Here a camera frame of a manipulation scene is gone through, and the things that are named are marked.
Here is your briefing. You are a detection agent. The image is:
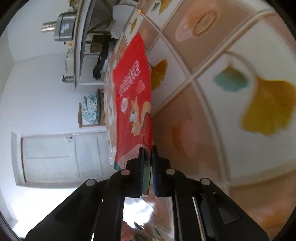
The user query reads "red beige snack bag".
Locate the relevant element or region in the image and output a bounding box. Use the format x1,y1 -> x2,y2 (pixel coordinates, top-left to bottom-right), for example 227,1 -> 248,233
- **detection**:
112,33 -> 152,195

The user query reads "left hand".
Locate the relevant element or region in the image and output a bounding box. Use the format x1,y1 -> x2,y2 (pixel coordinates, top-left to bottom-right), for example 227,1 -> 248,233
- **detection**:
120,221 -> 151,241

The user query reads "white door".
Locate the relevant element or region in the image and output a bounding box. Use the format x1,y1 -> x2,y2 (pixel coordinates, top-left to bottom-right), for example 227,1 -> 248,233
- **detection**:
11,132 -> 115,188

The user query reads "wooden chair with floral cushion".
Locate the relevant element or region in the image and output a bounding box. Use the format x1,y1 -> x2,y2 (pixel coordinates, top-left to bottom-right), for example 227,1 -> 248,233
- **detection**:
78,89 -> 105,128

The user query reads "metal kettle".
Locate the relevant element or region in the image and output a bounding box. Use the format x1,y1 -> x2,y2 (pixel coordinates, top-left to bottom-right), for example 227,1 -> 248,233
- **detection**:
61,75 -> 74,83

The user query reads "black cloth under shelf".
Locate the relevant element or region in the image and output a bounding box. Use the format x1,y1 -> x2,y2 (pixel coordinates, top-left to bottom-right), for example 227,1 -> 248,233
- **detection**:
92,35 -> 111,80

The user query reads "white metal shelf table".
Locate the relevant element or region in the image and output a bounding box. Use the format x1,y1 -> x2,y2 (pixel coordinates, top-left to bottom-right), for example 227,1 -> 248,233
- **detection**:
73,0 -> 119,90

